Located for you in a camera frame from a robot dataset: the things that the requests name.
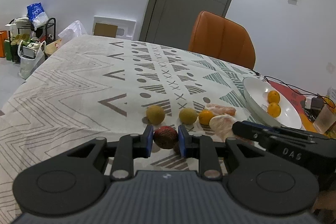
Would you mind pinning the green-yellow round fruit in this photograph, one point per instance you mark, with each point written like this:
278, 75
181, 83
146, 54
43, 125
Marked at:
188, 116

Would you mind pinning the red orange cartoon mat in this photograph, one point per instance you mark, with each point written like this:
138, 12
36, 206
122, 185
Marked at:
297, 100

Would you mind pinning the orange leather chair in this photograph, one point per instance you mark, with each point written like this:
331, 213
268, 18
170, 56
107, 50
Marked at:
223, 39

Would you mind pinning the white shopping bag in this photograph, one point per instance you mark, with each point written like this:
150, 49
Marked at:
31, 57

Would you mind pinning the peeled pomelo segment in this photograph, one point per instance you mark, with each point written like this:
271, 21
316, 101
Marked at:
222, 126
220, 110

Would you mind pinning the white device on mat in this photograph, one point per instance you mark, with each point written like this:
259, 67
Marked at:
314, 103

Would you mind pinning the large orange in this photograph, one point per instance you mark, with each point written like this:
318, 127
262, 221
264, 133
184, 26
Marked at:
273, 97

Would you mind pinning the clear plastic bag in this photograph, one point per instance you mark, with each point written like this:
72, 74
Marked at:
74, 30

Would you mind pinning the blue white plastic bag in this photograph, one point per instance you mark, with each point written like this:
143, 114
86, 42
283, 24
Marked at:
36, 15

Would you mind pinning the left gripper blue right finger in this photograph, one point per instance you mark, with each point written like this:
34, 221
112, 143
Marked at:
186, 142

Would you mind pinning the white enamel plate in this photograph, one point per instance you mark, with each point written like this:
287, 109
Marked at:
256, 91

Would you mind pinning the small yellow kumquat left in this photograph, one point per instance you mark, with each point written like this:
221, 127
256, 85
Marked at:
205, 116

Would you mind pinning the dark red plum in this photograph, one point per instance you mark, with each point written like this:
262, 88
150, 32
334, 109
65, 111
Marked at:
165, 137

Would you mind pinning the clear plastic cup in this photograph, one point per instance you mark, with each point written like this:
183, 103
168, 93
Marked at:
325, 119

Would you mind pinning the black metal rack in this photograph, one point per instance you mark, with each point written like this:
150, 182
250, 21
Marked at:
19, 26

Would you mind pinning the orange paper bag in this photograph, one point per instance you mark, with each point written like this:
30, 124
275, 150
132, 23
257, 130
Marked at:
3, 37

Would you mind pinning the person's right hand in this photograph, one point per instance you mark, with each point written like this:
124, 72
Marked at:
325, 202

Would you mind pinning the patterned white tablecloth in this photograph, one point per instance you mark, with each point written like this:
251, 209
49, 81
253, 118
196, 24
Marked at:
101, 87

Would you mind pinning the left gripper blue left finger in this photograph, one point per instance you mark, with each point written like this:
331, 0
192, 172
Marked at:
144, 142

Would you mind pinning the white foam packaging board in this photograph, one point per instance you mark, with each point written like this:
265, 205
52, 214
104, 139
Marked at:
113, 27

